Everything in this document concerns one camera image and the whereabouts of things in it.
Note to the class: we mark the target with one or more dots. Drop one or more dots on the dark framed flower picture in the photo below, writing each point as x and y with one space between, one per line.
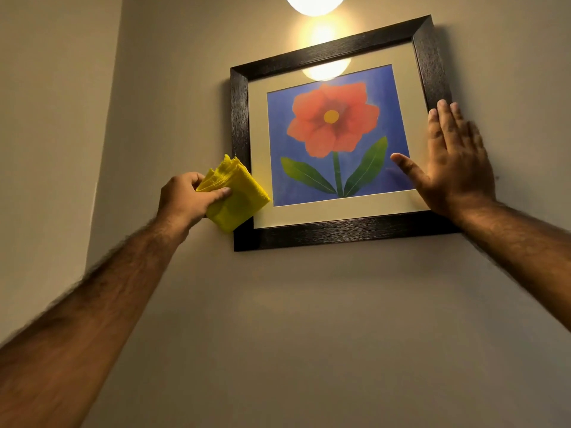
330 229

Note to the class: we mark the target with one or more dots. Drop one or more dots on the person's left hand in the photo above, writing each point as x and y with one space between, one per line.
178 200

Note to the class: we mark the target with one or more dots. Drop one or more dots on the person's left thumb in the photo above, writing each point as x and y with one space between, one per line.
215 195

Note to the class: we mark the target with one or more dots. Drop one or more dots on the person's right little finger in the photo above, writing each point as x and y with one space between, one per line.
476 134

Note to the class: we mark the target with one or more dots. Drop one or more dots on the person's right middle finger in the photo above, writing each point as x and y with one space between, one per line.
448 123

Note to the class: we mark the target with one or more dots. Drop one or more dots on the person's right forearm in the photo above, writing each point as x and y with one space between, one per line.
526 249

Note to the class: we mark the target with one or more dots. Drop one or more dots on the person's right hand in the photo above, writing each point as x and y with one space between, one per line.
459 173

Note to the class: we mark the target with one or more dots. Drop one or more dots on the person's left forearm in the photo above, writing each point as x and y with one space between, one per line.
89 316

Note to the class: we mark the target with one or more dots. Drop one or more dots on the person's right thumb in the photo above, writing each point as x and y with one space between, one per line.
408 166

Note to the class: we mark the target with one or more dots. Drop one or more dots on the glowing white wall lamp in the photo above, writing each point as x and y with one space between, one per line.
315 3

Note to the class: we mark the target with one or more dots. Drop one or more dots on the yellow cleaning cloth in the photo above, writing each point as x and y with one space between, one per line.
238 196

